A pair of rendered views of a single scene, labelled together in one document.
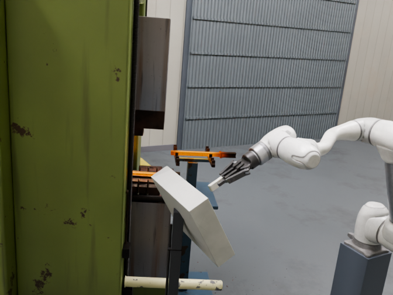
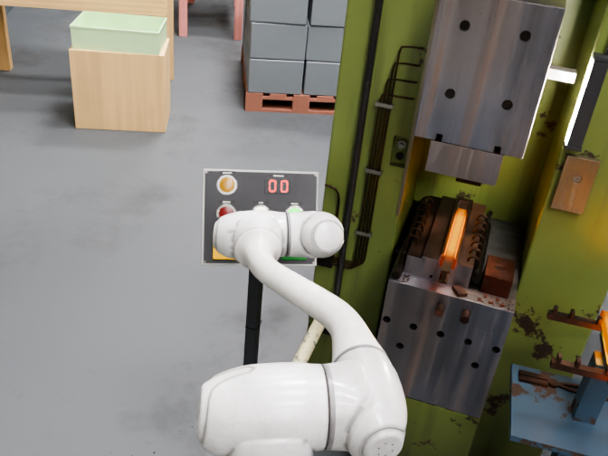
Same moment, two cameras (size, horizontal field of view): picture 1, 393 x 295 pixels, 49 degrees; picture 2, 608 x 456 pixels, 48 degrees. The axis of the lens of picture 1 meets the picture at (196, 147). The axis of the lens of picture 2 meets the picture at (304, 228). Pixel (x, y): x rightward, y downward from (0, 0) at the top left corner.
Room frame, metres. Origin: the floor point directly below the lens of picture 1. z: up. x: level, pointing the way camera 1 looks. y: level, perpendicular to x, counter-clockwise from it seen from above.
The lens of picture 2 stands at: (2.19, -1.60, 2.12)
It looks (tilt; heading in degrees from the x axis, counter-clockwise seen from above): 32 degrees down; 109
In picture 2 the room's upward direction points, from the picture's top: 6 degrees clockwise
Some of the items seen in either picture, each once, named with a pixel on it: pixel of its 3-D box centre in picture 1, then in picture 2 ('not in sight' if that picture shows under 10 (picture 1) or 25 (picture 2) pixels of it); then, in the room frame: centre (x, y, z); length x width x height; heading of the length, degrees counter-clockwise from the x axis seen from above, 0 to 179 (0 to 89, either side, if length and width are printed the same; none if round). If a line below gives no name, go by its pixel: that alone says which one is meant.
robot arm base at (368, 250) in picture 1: (364, 241); not in sight; (2.23, -1.01, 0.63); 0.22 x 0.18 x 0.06; 30
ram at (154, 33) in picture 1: (123, 59); (506, 58); (2.05, 0.38, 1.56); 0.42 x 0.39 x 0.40; 94
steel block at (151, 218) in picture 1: (116, 225); (448, 301); (2.06, 0.39, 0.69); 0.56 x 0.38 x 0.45; 94
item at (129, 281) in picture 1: (173, 283); (310, 339); (1.68, 0.05, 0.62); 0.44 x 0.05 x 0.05; 94
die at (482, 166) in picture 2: (120, 112); (471, 136); (2.00, 0.37, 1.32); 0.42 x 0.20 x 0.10; 94
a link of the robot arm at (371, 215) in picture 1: (372, 222); not in sight; (2.21, -1.02, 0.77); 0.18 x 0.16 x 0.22; 30
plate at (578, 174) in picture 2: not in sight; (574, 184); (2.32, 0.32, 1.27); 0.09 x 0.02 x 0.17; 4
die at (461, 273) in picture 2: (119, 182); (447, 235); (2.00, 0.37, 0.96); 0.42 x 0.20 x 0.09; 94
